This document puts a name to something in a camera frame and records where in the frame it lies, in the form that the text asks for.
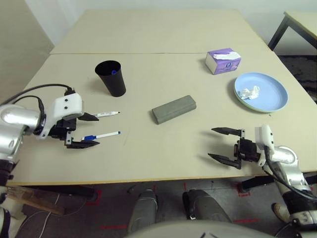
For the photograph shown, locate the green plate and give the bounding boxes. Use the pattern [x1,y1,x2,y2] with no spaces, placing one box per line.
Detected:
[234,89,275,115]

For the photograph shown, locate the white marker blue cap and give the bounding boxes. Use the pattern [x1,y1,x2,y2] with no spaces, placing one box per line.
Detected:
[83,131,121,142]

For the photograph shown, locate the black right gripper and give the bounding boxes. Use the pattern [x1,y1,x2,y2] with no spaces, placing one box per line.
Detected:
[207,126,261,170]

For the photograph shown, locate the black plastic cup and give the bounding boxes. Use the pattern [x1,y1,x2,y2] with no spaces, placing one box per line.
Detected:
[95,60,127,97]

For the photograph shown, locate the grey glasses case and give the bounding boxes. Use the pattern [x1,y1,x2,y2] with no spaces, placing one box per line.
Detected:
[151,94,198,125]

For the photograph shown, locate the purple tissue box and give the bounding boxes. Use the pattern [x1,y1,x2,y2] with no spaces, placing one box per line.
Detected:
[205,47,242,75]

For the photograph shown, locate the grey right robot foot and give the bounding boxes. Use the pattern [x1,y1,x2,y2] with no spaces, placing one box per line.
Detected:
[182,188,232,223]

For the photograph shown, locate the white marker black cap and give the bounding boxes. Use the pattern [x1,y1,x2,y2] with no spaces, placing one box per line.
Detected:
[91,111,121,119]

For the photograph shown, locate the grey robot torso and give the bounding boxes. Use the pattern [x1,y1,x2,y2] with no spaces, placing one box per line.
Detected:
[125,221,273,238]

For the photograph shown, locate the grey left robot foot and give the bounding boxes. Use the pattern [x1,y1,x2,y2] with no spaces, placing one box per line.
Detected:
[127,189,159,233]

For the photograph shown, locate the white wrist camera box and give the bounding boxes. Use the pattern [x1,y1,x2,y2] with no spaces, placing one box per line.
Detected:
[254,124,275,166]
[39,93,85,138]

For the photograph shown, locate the white tissue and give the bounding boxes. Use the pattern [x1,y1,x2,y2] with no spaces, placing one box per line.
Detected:
[238,85,261,101]

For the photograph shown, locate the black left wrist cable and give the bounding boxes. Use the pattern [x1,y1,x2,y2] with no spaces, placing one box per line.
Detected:
[0,83,76,117]

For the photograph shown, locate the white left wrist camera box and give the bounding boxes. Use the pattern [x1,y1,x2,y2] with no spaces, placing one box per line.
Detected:
[39,93,85,138]

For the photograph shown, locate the grey robot foot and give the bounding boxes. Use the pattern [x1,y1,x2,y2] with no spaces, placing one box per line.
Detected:
[127,189,159,233]
[182,188,232,223]

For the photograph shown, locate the beige side table black legs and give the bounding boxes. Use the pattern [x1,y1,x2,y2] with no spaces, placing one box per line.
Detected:
[268,11,317,50]

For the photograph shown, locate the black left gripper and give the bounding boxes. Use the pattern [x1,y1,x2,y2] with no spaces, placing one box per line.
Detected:
[50,112,101,150]

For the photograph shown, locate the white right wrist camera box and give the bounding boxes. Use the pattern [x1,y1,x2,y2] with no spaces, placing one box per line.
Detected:
[254,124,275,166]

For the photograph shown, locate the wooden plank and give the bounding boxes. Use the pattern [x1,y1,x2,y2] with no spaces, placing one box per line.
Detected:
[6,187,65,216]

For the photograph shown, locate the blue plate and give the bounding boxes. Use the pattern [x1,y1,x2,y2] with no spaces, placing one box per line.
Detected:
[234,72,289,114]

